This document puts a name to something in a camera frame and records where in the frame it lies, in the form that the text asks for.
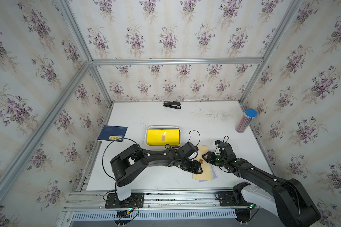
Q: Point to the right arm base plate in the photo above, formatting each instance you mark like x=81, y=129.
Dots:
x=232, y=198

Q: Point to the aluminium mounting rail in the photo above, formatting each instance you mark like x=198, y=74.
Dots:
x=158, y=205

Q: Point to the blue-lidded pencil tube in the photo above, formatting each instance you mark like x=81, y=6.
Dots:
x=246, y=119

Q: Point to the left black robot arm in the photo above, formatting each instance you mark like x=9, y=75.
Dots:
x=130, y=163

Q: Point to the beige envelope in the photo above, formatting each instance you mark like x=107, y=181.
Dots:
x=206, y=167

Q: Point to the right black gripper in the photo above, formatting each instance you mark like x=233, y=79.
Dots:
x=209, y=156

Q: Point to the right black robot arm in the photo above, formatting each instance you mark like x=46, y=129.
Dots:
x=287, y=199

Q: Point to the yellow envelope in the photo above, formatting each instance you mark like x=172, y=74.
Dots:
x=162, y=137

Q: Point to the lilac purple envelope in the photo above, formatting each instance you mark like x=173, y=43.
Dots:
x=206, y=176

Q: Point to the light green envelope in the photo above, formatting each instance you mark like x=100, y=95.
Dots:
x=213, y=174

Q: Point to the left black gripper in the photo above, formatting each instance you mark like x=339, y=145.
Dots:
x=195, y=169

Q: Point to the small circuit board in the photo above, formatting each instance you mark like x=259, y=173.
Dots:
x=123, y=214

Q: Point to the dark blue booklet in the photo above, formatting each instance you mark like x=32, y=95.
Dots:
x=112, y=133

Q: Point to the black stapler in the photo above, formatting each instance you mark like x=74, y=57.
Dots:
x=172, y=104

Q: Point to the white rectangular storage tray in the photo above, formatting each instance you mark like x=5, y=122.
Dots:
x=163, y=136

